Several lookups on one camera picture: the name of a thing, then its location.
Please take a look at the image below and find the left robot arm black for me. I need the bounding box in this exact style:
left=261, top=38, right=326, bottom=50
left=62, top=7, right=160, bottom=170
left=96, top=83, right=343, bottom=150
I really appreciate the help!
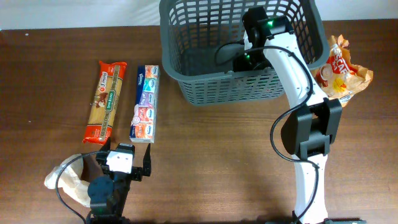
left=85, top=140, right=152, bottom=224

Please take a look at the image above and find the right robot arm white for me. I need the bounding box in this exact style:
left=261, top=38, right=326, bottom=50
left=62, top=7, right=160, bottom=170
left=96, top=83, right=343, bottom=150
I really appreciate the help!
left=233, top=7, right=342, bottom=223

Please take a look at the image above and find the grey plastic basket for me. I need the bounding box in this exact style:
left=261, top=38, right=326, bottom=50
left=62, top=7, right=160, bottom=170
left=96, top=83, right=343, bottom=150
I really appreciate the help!
left=159, top=0, right=330, bottom=106

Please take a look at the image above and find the orange spaghetti pack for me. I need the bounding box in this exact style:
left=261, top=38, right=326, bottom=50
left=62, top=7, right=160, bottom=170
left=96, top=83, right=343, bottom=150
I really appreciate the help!
left=82, top=61, right=127, bottom=145

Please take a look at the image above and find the orange coffee sachet bag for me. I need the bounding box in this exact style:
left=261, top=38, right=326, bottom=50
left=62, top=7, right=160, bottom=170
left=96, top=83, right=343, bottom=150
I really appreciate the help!
left=312, top=35, right=373, bottom=107

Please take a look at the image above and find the tissue multipack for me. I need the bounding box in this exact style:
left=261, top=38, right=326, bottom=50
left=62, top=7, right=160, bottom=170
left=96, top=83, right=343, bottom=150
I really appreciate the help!
left=129, top=65, right=160, bottom=143

